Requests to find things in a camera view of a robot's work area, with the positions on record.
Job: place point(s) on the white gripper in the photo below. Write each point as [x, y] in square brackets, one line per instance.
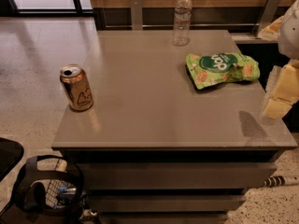
[290, 36]

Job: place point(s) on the green rice chip bag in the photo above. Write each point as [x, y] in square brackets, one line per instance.
[208, 71]

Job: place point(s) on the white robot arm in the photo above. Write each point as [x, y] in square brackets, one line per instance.
[288, 45]

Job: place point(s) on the orange soda can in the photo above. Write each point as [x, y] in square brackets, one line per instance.
[76, 87]

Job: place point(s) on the striped pole on floor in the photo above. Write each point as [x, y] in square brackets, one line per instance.
[279, 180]

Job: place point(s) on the clear plastic water bottle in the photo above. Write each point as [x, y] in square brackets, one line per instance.
[182, 21]

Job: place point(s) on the grey drawer cabinet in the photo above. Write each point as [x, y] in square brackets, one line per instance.
[153, 149]

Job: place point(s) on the black mesh waste basket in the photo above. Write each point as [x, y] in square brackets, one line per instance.
[48, 191]

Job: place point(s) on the black chair seat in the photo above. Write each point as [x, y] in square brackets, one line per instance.
[11, 153]

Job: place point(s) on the right metal wall bracket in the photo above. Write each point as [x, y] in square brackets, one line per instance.
[269, 10]

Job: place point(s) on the metal wall bracket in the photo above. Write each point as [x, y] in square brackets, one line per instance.
[269, 10]
[136, 14]

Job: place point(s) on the left metal wall bracket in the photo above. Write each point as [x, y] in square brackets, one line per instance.
[136, 14]

